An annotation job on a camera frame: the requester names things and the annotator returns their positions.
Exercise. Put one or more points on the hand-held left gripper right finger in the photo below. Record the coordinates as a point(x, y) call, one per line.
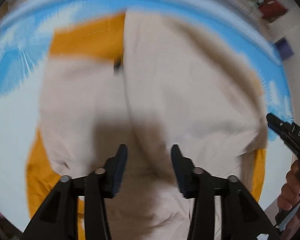
point(180, 172)

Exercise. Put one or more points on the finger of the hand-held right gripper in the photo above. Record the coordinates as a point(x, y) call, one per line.
point(280, 126)

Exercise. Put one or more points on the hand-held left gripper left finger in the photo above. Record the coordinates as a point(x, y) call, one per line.
point(120, 170)

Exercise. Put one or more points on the beige and orange hooded jacket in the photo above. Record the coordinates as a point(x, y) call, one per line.
point(165, 80)

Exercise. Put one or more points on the person's right hand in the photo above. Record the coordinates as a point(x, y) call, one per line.
point(288, 190)

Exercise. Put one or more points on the purple box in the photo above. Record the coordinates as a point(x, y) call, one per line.
point(285, 48)

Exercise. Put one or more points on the dark red bag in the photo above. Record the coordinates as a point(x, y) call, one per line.
point(273, 10)

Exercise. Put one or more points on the bed with blue patterned sheet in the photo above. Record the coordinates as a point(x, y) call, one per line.
point(10, 130)

